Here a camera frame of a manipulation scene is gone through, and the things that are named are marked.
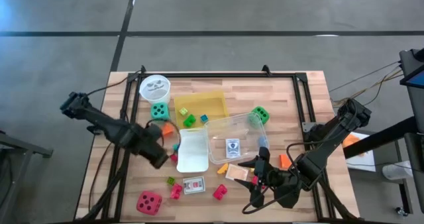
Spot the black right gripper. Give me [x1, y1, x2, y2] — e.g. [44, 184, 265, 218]
[235, 147, 302, 209]

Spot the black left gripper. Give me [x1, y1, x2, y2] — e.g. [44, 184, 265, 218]
[134, 123, 169, 170]

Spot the red toy brick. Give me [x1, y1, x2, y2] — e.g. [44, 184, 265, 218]
[213, 184, 229, 201]
[251, 176, 266, 189]

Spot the orange toy block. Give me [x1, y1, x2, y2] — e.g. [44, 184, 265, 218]
[278, 153, 292, 170]
[161, 123, 175, 137]

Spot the white plastic bin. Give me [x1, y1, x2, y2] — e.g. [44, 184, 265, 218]
[176, 127, 210, 174]

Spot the green toy brick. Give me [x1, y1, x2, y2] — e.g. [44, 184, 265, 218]
[183, 113, 197, 129]

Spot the clear plastic container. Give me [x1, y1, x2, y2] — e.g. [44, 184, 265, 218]
[204, 113, 270, 165]

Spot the pink foam die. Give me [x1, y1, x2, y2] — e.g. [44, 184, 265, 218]
[136, 190, 163, 216]

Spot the green foam die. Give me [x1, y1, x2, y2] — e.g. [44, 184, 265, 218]
[248, 105, 270, 125]

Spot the teal foam die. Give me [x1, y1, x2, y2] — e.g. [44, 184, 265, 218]
[150, 101, 171, 122]

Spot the blue-print playing card deck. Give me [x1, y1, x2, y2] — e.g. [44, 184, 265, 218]
[225, 137, 241, 158]

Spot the pink-red toy brick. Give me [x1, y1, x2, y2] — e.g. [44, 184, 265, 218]
[170, 183, 184, 200]

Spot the white cup with face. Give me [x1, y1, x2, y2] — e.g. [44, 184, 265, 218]
[138, 74, 172, 105]

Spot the yellow translucent bin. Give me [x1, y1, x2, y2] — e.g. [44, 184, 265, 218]
[174, 90, 230, 129]

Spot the orange object on paper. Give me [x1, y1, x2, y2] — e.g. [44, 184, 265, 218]
[343, 133, 362, 148]

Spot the white paper sheet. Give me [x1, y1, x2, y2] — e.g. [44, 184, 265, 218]
[341, 131, 377, 172]

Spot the black monitor stand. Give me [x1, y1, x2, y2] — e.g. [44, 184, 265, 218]
[343, 47, 424, 215]

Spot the grey side table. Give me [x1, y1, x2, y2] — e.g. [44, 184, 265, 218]
[0, 130, 54, 224]

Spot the white object on floor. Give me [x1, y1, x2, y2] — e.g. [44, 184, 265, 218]
[382, 160, 413, 181]

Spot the monitor with blue screen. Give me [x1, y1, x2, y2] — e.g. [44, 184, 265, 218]
[399, 63, 424, 87]

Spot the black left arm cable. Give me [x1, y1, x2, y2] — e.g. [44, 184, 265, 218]
[86, 80, 182, 149]

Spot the grey metal bracket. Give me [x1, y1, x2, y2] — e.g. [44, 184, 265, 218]
[301, 121, 319, 135]

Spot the black aluminium table frame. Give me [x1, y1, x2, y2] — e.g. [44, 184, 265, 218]
[78, 70, 360, 222]

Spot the floor cable bundle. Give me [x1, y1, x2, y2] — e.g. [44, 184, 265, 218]
[329, 60, 403, 107]

